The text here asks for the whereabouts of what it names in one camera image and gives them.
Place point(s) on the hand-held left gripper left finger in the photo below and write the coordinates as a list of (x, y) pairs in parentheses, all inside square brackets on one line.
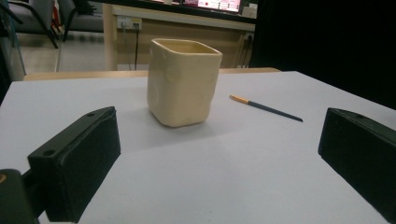
[(77, 165)]

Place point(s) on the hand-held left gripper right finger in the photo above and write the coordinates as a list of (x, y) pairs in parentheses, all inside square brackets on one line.
[(361, 155)]

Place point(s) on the dark pencil with orange end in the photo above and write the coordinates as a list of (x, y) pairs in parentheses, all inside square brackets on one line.
[(264, 107)]

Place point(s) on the cream square ceramic cup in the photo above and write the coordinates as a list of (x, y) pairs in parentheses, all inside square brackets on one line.
[(182, 87)]

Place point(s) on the black curtain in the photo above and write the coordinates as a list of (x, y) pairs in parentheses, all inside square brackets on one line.
[(327, 40)]

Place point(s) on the grey chair with black legs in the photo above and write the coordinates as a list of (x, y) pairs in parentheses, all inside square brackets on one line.
[(31, 15)]

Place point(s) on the light wooden desk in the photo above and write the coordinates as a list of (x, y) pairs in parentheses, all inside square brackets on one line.
[(186, 37)]

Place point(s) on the monitor with pink screen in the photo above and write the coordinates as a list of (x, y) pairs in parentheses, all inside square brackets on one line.
[(214, 4)]

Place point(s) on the grey armchair with black frame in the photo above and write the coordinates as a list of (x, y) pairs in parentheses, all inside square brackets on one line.
[(81, 17)]

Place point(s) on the white wall power socket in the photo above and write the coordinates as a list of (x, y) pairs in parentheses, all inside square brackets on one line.
[(129, 22)]

